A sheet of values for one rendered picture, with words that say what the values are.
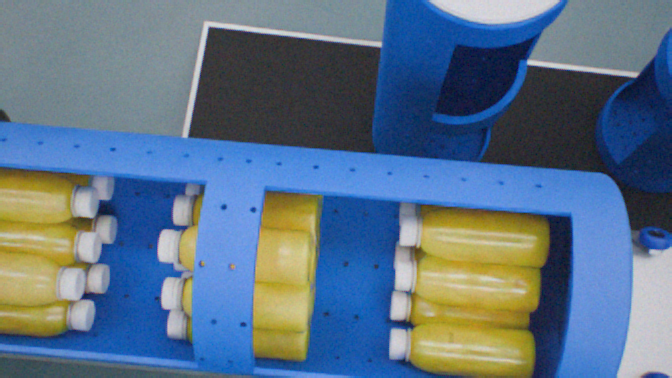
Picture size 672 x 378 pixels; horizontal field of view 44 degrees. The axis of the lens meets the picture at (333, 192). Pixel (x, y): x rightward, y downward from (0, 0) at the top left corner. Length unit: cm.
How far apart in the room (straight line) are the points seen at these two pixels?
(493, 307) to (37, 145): 58
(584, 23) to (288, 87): 86
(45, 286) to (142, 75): 136
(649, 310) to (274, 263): 57
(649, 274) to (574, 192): 33
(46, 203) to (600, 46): 172
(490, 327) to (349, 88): 115
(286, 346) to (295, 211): 17
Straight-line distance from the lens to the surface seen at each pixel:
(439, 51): 133
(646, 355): 126
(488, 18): 122
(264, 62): 215
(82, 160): 98
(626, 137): 218
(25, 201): 109
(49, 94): 240
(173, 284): 103
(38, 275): 107
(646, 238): 123
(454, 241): 101
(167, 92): 232
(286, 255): 96
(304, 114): 209
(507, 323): 111
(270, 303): 100
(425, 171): 96
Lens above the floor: 211
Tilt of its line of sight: 75 degrees down
